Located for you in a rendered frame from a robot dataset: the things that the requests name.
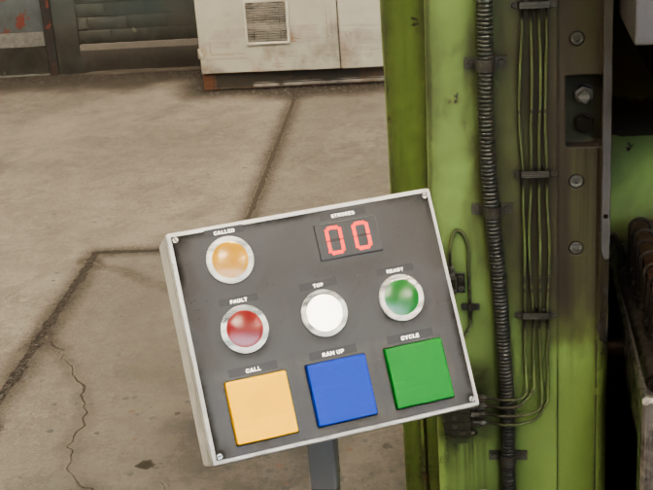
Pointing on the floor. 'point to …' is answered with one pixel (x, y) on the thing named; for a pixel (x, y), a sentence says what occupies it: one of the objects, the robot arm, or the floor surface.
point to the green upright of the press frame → (586, 277)
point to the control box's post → (324, 465)
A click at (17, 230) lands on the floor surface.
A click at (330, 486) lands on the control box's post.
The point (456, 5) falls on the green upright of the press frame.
